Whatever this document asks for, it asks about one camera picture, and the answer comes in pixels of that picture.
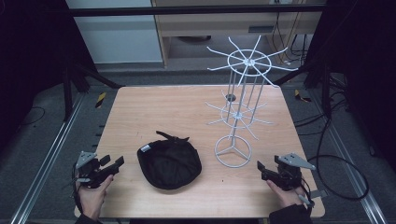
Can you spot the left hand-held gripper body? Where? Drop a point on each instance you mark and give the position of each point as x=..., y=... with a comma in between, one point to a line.
x=89, y=172

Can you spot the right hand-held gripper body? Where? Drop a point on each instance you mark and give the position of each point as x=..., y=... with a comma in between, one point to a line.
x=288, y=174

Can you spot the person's right hand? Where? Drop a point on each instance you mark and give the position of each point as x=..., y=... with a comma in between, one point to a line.
x=289, y=197

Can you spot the person's left hand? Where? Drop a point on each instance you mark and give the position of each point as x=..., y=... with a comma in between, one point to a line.
x=91, y=199

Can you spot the black cap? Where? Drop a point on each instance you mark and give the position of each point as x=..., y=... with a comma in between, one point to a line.
x=169, y=165

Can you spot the yellow black tape marker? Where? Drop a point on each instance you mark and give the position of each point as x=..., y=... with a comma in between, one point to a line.
x=100, y=99
x=301, y=96

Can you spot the black metal stand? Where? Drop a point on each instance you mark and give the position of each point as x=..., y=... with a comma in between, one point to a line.
x=326, y=93
x=67, y=93

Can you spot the black table grommet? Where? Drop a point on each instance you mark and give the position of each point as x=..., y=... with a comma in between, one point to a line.
x=230, y=97

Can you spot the white cabinet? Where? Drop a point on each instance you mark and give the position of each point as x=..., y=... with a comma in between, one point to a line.
x=118, y=37

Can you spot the black curtain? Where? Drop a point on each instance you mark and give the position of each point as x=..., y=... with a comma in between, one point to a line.
x=28, y=62
x=370, y=77

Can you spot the wooden desk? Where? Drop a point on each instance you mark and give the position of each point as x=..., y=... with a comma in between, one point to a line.
x=199, y=23

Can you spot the aluminium floor rail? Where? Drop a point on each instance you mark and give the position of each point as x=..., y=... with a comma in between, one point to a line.
x=351, y=168
x=46, y=158

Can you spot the black horizontal frame bar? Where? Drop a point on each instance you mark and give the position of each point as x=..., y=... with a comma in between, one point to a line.
x=186, y=11

